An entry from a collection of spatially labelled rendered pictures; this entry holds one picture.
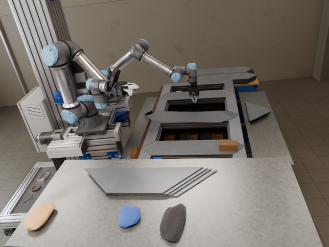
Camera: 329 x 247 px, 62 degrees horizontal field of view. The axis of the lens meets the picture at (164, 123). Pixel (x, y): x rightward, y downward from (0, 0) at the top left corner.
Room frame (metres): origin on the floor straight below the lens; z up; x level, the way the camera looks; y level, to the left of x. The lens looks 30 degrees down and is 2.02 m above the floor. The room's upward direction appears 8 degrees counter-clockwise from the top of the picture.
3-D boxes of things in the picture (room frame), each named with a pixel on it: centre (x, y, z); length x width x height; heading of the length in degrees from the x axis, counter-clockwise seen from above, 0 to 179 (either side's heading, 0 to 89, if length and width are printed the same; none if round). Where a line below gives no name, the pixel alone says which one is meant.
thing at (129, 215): (0.89, 0.21, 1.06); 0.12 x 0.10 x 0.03; 3
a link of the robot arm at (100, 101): (1.63, 0.37, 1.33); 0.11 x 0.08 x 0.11; 149
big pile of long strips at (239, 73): (3.00, -0.72, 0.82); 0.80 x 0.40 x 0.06; 78
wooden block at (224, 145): (1.54, -0.41, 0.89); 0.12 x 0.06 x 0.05; 73
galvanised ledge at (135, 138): (2.36, 0.20, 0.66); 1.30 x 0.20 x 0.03; 168
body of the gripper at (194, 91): (2.20, -0.29, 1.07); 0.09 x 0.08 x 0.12; 168
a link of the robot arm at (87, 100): (1.86, 0.54, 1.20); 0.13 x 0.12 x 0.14; 149
